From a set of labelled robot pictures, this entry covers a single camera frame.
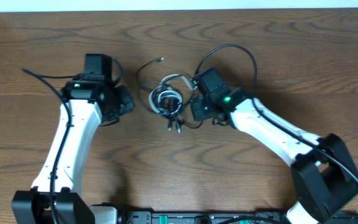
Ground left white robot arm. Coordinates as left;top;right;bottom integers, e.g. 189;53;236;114
12;54;135;223

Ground black usb cable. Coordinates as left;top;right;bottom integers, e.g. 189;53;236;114
134;57;203;134

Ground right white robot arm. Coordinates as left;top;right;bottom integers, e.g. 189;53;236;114
191;68;358;223

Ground white usb cable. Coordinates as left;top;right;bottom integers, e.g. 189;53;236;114
148;73;198;114

